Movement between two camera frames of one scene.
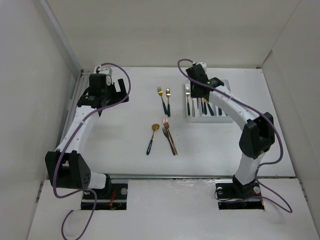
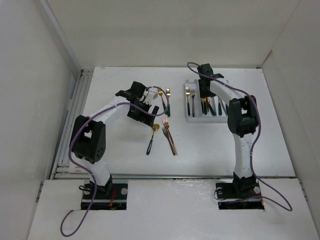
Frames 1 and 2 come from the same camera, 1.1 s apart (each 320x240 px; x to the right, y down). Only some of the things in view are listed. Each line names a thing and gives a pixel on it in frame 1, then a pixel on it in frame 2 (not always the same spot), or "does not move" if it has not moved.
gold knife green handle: (202, 104) does not move
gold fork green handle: (187, 90) does not move
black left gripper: (119, 95) -> (145, 118)
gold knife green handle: (205, 110) does not move
